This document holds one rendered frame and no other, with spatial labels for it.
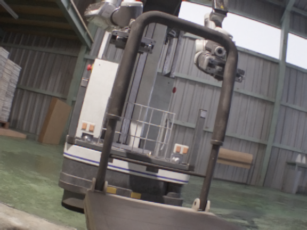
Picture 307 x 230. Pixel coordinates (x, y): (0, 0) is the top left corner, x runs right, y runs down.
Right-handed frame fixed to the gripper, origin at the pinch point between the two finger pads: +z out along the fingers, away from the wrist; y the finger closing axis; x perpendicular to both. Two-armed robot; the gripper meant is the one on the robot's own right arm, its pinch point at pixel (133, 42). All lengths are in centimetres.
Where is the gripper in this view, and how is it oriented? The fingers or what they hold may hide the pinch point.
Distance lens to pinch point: 95.4
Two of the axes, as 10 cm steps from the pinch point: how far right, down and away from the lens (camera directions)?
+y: 9.4, 2.4, 2.4
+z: 1.6, 3.0, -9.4
